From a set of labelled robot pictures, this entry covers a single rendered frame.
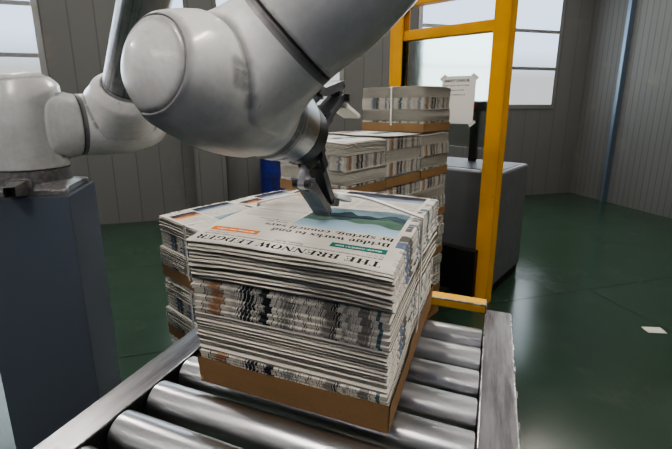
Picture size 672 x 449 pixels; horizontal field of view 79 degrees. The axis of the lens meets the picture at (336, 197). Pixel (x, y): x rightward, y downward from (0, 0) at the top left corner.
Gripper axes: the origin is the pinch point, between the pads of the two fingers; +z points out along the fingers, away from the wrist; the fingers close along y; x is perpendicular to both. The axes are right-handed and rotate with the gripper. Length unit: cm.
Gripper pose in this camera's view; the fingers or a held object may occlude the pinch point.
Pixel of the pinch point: (345, 155)
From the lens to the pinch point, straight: 67.3
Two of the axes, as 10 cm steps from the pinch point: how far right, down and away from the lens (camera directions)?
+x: 9.3, 0.9, -3.6
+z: 3.5, 0.7, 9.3
